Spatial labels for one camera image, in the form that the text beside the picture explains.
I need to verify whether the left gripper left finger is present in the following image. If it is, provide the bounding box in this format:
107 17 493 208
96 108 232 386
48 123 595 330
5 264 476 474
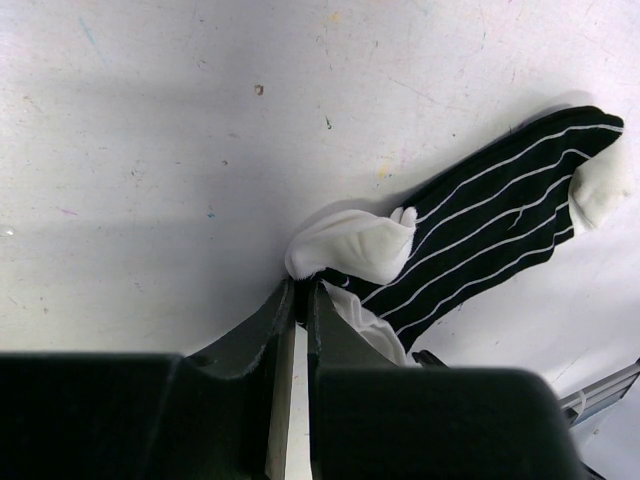
1 281 295 479

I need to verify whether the aluminium front frame rail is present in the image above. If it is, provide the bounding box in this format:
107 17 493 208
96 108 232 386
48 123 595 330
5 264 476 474
559 360 639 428

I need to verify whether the black white-striped sock white toe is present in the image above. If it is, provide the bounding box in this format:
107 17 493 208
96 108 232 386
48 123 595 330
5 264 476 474
285 105 634 366

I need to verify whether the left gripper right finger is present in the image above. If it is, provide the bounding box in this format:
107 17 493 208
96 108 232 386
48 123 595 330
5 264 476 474
307 284 586 479

